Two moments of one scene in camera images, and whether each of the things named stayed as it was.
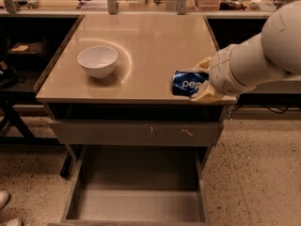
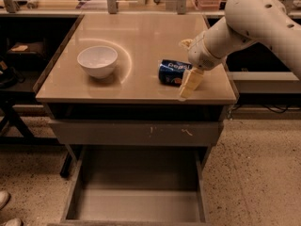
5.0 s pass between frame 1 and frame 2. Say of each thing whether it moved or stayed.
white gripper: moved
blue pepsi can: moved
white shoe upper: stayed
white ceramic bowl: stayed
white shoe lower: stayed
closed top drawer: stayed
